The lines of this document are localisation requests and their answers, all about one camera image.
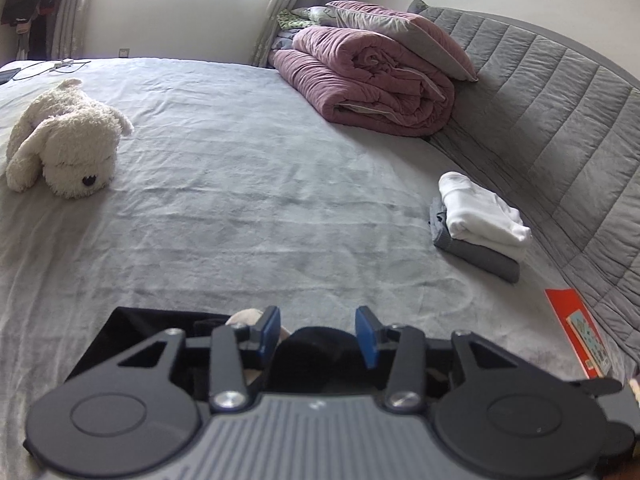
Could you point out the white plush dog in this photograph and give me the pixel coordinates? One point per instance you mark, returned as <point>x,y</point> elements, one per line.
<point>65,135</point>

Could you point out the light blue cartoon notebook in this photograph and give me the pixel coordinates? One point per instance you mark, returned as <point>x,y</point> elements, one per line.
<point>590,342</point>

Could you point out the folded white garment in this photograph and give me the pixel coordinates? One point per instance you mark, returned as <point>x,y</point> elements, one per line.
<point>480,215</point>

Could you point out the folded grey garment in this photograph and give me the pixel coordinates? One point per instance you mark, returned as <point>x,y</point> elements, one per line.
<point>480,257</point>

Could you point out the folded pink quilt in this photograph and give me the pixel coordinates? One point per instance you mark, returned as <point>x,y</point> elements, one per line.
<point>360,85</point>

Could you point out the grey patterned pillow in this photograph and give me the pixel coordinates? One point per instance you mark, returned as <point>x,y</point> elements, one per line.
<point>317,14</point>

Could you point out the green patterned cloth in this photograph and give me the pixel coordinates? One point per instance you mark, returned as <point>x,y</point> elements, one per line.
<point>290,21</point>

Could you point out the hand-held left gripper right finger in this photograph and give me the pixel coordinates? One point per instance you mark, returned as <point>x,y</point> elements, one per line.
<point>366,337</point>

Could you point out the black and cream sweatshirt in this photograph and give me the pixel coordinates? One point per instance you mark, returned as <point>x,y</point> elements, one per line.
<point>320,355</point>

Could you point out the dark tablet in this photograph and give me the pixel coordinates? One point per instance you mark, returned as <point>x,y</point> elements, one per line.
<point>6,76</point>

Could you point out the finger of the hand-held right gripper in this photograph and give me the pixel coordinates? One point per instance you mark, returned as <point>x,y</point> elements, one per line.
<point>600,387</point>

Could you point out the red book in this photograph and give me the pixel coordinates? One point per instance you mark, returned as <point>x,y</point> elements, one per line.
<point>562,310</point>

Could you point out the bed with grey sheet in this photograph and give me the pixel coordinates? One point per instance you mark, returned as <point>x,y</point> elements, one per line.
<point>240,185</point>

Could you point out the pink and grey pillow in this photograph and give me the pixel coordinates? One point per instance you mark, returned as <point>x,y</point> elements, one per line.
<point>400,30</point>

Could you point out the grey quilted headboard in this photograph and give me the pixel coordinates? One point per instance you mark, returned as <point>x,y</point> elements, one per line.
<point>550,110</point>

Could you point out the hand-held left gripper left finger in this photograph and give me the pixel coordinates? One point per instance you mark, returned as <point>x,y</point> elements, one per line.
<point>270,332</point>

